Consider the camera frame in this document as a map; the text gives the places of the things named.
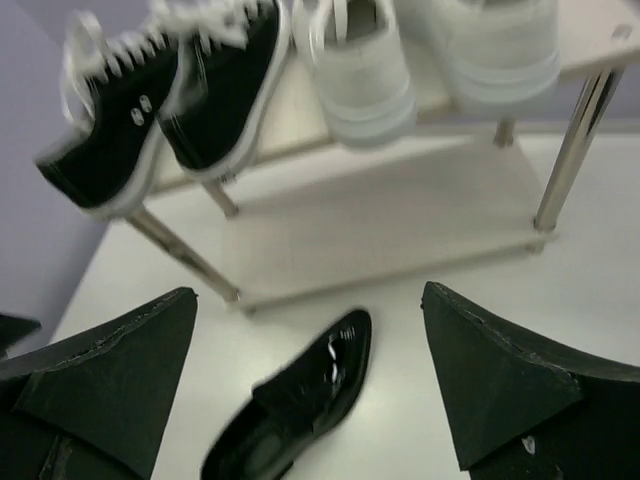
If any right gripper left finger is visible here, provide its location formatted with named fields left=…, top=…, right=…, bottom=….
left=1, top=287, right=198, bottom=479

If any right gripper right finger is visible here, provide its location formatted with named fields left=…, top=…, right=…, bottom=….
left=421, top=282, right=639, bottom=479

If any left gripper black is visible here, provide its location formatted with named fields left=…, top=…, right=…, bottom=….
left=0, top=314, right=41, bottom=358

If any black leather loafer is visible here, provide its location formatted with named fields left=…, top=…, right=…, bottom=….
left=200, top=308, right=373, bottom=480

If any black canvas sneaker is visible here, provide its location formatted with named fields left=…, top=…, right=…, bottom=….
left=153, top=1, right=290, bottom=182
left=35, top=1, right=178, bottom=219

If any white sneaker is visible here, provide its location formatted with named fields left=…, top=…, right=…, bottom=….
left=292, top=1, right=417, bottom=149
left=395, top=0, right=561, bottom=116

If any beige two-tier shoe shelf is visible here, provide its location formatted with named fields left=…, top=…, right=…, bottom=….
left=129, top=1, right=639, bottom=311

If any white sneaker on shelf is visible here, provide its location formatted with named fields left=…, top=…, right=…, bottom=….
left=395, top=0, right=561, bottom=116

